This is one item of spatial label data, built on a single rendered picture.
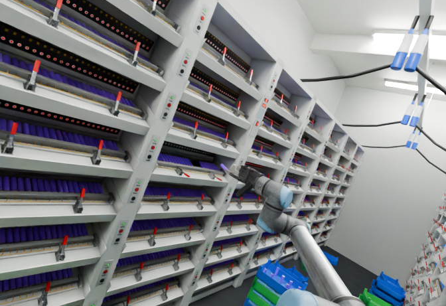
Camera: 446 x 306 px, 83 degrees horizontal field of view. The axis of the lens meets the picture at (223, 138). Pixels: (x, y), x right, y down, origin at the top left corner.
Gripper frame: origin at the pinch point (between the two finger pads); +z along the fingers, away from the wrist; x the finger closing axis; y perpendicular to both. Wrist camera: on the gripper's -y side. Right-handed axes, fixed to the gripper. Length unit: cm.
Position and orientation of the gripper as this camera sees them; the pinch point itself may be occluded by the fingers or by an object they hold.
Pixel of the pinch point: (228, 171)
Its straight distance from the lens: 137.6
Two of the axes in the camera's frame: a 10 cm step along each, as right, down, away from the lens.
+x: -6.0, -2.0, -7.7
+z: -7.1, -3.1, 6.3
